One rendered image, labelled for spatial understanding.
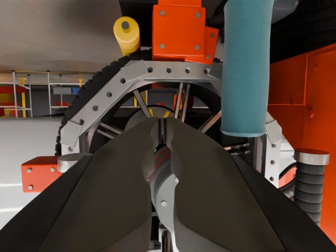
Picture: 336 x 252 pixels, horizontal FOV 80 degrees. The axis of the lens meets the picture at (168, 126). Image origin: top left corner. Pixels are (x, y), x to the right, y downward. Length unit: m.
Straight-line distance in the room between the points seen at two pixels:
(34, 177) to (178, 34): 0.46
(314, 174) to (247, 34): 0.25
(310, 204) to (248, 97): 0.19
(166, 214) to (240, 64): 0.30
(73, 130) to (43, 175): 0.13
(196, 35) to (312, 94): 0.38
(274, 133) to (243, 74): 0.23
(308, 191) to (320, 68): 0.42
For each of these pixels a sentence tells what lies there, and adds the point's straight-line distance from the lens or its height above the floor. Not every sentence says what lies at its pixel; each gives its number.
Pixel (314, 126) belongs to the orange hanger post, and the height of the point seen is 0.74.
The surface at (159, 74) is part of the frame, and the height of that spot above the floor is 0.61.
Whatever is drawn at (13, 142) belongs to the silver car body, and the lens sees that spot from 1.10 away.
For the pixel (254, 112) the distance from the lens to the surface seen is 0.40.
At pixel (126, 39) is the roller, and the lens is 0.51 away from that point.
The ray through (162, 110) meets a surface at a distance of 1.04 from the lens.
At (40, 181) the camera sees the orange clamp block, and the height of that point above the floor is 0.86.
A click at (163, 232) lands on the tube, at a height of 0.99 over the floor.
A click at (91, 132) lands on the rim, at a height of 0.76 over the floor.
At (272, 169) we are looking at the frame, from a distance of 0.60.
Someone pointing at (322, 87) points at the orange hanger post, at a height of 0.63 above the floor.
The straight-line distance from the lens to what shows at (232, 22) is 0.44.
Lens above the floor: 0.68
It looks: 6 degrees up
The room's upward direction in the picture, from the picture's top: 180 degrees counter-clockwise
